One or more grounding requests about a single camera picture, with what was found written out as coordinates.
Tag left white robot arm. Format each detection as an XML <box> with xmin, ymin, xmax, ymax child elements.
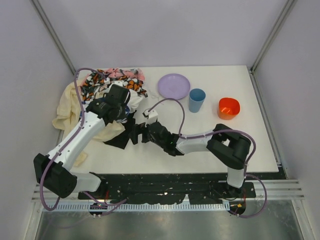
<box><xmin>33</xmin><ymin>84</ymin><xmax>130</xmax><ymax>199</ymax></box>

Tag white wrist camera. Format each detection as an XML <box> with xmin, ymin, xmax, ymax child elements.
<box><xmin>104</xmin><ymin>79</ymin><xmax>124</xmax><ymax>88</ymax></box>
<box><xmin>142</xmin><ymin>109</ymin><xmax>158</xmax><ymax>125</ymax></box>

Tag orange plastic cup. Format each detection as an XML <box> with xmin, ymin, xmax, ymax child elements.
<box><xmin>217</xmin><ymin>97</ymin><xmax>241</xmax><ymax>120</ymax></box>

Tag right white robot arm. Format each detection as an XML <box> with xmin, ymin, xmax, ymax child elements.
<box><xmin>129</xmin><ymin>121</ymin><xmax>257</xmax><ymax>189</ymax></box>

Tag blue plastic cup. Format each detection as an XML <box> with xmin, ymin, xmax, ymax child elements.
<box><xmin>188</xmin><ymin>88</ymin><xmax>206</xmax><ymax>113</ymax></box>

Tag cream yellow cloth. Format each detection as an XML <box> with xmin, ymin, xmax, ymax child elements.
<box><xmin>51</xmin><ymin>81</ymin><xmax>126</xmax><ymax>168</ymax></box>

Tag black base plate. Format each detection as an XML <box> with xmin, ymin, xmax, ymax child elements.
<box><xmin>90</xmin><ymin>173</ymin><xmax>256</xmax><ymax>205</ymax></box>

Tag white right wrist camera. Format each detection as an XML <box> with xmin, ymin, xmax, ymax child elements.
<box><xmin>142</xmin><ymin>109</ymin><xmax>158</xmax><ymax>125</ymax></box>

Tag white thread scrap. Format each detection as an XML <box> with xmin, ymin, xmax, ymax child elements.
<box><xmin>146</xmin><ymin>88</ymin><xmax>162</xmax><ymax>100</ymax></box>

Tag purple plastic plate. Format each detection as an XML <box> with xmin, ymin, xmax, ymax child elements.
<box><xmin>157</xmin><ymin>73</ymin><xmax>191</xmax><ymax>100</ymax></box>

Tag aluminium front rail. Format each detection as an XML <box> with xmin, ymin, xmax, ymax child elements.
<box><xmin>31</xmin><ymin>179</ymin><xmax>306</xmax><ymax>203</ymax></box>

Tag aluminium frame post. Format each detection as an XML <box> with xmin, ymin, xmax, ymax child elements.
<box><xmin>30</xmin><ymin>0</ymin><xmax>76</xmax><ymax>74</ymax></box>
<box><xmin>249</xmin><ymin>0</ymin><xmax>298</xmax><ymax>75</ymax></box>

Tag black orange patterned cloth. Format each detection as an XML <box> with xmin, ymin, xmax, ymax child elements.
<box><xmin>80</xmin><ymin>72</ymin><xmax>148</xmax><ymax>104</ymax></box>

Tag right aluminium frame post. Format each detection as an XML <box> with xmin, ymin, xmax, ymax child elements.
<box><xmin>249</xmin><ymin>0</ymin><xmax>298</xmax><ymax>75</ymax></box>

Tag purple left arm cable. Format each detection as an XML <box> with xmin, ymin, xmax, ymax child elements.
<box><xmin>39</xmin><ymin>67</ymin><xmax>130</xmax><ymax>216</ymax></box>

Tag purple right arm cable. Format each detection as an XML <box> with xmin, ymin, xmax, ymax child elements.
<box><xmin>147</xmin><ymin>98</ymin><xmax>268</xmax><ymax>219</ymax></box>

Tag left aluminium frame post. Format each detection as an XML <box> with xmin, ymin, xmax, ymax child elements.
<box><xmin>30</xmin><ymin>0</ymin><xmax>76</xmax><ymax>74</ymax></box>

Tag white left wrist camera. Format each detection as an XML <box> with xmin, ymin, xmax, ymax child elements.
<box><xmin>104</xmin><ymin>79</ymin><xmax>124</xmax><ymax>88</ymax></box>

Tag pink patterned cloth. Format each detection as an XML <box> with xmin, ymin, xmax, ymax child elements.
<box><xmin>82</xmin><ymin>67</ymin><xmax>146</xmax><ymax>83</ymax></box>

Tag white slotted cable duct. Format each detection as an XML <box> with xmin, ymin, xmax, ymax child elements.
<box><xmin>55</xmin><ymin>201</ymin><xmax>230</xmax><ymax>212</ymax></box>

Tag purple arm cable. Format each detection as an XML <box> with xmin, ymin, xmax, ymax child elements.
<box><xmin>147</xmin><ymin>98</ymin><xmax>268</xmax><ymax>219</ymax></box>
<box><xmin>39</xmin><ymin>67</ymin><xmax>130</xmax><ymax>216</ymax></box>

